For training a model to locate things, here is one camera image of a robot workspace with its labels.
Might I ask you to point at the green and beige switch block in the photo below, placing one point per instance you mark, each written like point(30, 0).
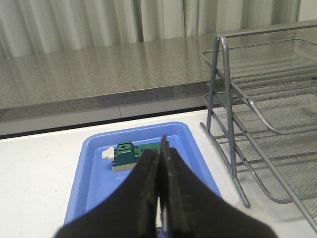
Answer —
point(126, 155)

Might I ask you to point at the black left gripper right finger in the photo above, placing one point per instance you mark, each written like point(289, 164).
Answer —
point(191, 210)

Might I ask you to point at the silver metal rack frame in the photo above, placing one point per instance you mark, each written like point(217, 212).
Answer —
point(300, 30)

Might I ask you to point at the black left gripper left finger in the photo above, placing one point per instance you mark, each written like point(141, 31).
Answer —
point(129, 212)

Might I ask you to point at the blue plastic tray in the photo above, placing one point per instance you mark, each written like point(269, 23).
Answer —
point(95, 180)

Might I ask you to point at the silver mesh tray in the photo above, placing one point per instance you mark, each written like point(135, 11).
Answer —
point(284, 166)
point(273, 87)

